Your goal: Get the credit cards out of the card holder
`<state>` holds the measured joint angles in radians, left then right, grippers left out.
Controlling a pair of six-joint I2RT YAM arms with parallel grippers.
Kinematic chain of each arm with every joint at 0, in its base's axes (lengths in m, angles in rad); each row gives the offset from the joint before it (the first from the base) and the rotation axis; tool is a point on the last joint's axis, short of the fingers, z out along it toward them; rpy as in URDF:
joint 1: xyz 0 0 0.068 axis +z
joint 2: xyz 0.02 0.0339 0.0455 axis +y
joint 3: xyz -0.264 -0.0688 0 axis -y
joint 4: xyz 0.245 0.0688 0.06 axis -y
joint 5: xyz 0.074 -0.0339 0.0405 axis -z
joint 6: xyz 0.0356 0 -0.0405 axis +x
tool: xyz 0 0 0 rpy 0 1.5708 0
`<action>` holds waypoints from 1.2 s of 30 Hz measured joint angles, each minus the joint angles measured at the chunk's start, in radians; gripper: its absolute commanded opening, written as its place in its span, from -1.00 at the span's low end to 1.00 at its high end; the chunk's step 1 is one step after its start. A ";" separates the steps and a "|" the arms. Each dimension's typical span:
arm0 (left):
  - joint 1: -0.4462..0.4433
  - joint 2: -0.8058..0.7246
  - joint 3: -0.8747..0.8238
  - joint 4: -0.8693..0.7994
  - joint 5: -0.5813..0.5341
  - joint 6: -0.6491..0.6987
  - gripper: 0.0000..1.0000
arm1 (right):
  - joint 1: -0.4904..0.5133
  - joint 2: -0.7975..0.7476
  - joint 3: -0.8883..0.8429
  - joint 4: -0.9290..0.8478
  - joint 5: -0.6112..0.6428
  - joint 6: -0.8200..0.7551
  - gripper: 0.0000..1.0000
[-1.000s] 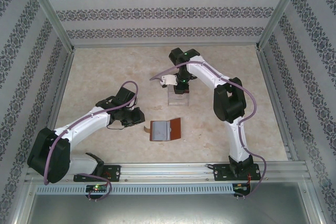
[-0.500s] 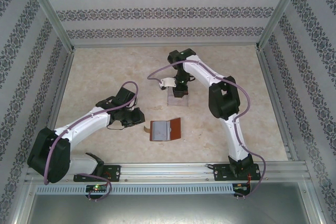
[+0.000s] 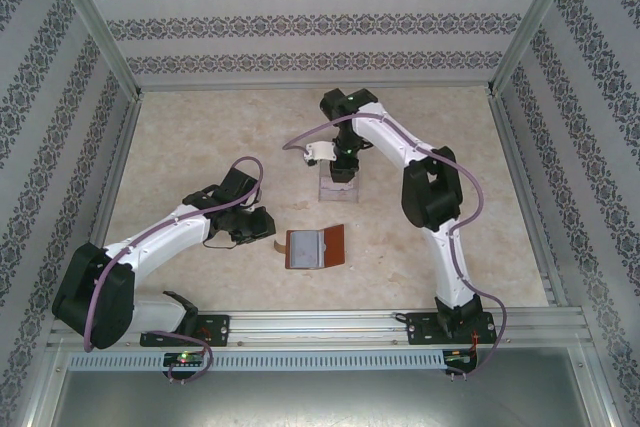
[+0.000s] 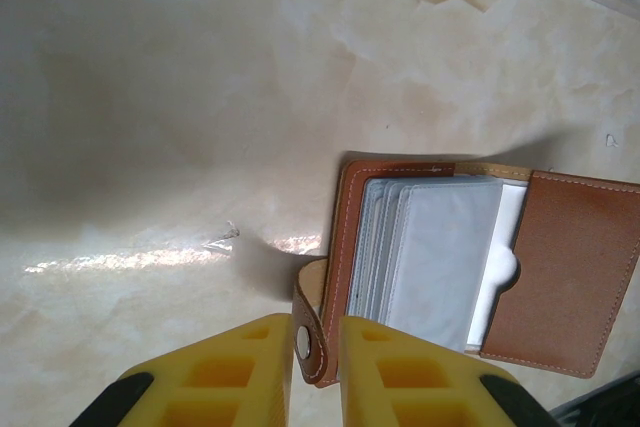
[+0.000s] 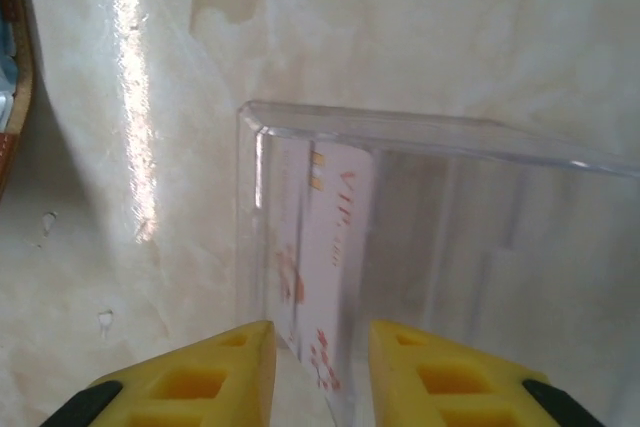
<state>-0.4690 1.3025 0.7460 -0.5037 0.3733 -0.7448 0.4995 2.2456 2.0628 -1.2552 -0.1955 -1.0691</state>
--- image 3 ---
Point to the metal sheet panel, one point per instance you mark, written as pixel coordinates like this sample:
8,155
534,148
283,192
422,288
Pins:
320,402

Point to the clear acrylic card stand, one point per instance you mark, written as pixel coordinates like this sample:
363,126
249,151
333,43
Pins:
325,172

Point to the aluminium mounting rail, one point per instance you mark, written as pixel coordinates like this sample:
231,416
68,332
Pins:
310,329

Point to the white card pink print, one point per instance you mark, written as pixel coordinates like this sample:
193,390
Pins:
340,189

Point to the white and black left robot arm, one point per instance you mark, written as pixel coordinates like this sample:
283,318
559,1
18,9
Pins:
160,242

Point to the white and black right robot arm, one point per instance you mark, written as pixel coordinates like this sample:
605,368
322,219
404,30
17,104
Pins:
395,139

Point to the aluminium frame post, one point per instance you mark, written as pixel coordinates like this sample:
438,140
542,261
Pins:
42,387
97,22
531,22
597,387

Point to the small circuit board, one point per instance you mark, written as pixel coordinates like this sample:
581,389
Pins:
457,354

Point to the circuit board green light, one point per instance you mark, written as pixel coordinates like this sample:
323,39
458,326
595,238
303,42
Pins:
185,359

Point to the aluminium side rail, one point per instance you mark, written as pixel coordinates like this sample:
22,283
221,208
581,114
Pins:
107,197
526,197

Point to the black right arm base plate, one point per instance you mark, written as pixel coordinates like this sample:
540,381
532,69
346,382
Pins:
420,329

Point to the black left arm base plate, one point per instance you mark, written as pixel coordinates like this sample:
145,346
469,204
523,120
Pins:
217,329

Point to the brown leather card holder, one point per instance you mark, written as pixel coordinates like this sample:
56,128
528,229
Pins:
335,242

